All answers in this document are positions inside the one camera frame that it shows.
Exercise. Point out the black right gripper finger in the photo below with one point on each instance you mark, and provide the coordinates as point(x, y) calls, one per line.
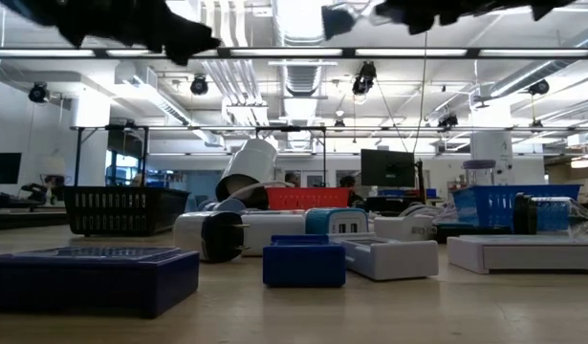
point(413, 14)

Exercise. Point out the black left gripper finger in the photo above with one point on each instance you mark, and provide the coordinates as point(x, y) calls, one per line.
point(183, 55)
point(179, 31)

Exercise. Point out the pale purple sand timer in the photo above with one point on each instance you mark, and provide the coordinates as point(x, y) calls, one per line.
point(479, 165)

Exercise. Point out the large white black-faced charger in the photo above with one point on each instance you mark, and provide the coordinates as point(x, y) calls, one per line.
point(193, 234)

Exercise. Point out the teal charger with USB ports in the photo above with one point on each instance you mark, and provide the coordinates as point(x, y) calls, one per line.
point(322, 220)

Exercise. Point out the blue digital clock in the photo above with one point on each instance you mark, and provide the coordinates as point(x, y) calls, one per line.
point(303, 263)

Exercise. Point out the navy digital clock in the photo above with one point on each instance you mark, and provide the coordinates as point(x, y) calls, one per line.
point(83, 286)

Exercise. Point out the white digital clock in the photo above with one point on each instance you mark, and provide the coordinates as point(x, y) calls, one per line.
point(523, 258)
point(398, 263)

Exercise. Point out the black ceiling spotlight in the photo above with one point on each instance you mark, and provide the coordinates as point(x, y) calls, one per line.
point(199, 85)
point(538, 87)
point(447, 120)
point(37, 92)
point(366, 74)

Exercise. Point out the white cylindrical lamp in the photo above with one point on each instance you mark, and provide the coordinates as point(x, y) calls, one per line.
point(250, 162)

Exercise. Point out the black plastic basket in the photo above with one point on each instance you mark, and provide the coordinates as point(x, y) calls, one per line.
point(107, 189)

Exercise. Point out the black computer monitor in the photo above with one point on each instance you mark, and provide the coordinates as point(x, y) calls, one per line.
point(386, 167)

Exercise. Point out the red plastic basket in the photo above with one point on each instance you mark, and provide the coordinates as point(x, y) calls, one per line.
point(308, 198)

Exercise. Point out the blue plastic basket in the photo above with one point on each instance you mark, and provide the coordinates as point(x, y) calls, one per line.
point(489, 205)

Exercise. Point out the teal digital clock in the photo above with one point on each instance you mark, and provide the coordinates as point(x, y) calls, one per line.
point(450, 223)

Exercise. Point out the black ceiling light rail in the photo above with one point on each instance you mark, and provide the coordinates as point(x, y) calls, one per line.
point(349, 52)

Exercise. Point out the silver ventilation duct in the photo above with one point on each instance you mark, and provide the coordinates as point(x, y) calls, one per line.
point(303, 79)

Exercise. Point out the black metal rack frame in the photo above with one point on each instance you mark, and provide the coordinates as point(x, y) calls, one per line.
point(78, 157)

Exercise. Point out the white square wall charger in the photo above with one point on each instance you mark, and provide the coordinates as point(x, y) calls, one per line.
point(394, 228)

